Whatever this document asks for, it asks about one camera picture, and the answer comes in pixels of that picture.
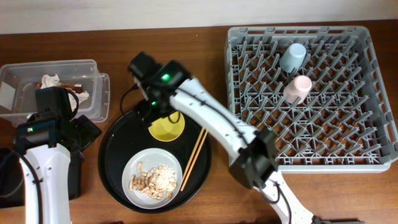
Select white napkin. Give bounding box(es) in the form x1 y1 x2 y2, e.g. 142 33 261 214
41 74 90 104

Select round black serving tray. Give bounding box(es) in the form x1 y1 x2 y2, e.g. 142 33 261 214
98 110 212 213

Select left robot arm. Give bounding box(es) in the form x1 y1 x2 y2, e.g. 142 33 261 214
12 86 101 223

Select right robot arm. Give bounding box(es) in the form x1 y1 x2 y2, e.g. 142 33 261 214
128 52 317 223

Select black rectangular waste bin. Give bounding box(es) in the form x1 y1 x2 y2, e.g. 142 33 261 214
0 148 84 208

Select grey plate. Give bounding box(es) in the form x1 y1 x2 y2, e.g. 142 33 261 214
122 148 183 210

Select pink plastic cup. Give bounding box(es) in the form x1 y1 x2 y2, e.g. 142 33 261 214
283 75 312 104

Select blue plastic cup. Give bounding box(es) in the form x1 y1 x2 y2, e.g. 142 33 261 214
279 43 307 73

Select clear plastic waste bin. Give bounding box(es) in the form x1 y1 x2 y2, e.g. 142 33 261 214
1 59 110 127

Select food scraps on plate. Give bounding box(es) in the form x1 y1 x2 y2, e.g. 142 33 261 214
129 162 178 200

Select wooden chopstick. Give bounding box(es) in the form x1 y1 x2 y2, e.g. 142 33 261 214
183 128 205 181
180 129 208 192

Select yellow plastic bowl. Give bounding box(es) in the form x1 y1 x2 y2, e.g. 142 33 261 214
149 111 185 142

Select grey plastic dishwasher rack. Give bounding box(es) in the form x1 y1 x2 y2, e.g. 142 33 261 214
224 26 397 173

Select brown foil wrapper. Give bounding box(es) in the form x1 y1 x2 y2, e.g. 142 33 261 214
34 83 85 93

